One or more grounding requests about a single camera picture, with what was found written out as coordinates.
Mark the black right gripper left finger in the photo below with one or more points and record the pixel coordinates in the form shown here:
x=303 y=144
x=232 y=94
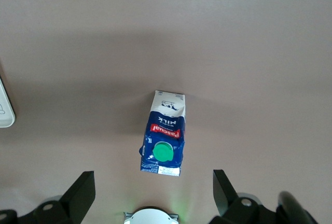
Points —
x=83 y=195

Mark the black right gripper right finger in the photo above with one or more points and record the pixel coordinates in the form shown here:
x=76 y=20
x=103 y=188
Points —
x=224 y=193

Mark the blue white milk carton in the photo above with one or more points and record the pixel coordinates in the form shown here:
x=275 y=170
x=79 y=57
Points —
x=162 y=130

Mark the beige plastic tray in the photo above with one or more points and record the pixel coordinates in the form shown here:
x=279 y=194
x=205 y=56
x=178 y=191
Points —
x=5 y=110

